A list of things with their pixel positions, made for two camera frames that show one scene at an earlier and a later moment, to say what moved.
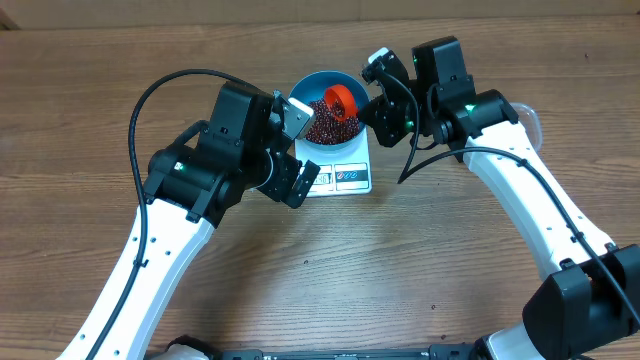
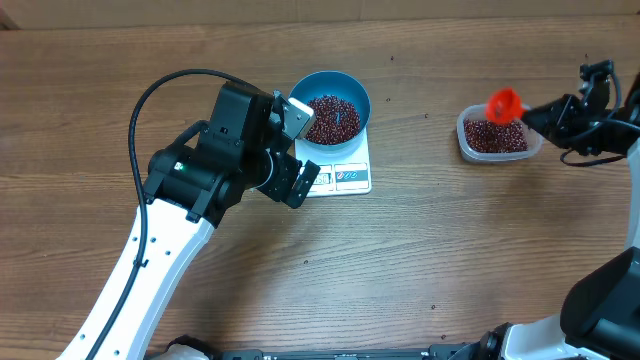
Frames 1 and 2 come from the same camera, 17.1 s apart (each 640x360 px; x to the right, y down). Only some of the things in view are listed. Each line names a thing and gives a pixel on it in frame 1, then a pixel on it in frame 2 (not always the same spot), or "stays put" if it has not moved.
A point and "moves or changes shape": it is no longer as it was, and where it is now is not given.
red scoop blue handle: [341, 101] moves or changes shape
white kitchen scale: [342, 172] stays put
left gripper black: [290, 173] stays put
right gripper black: [374, 115] -> [556, 123]
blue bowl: [336, 98] stays put
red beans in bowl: [326, 129] stays put
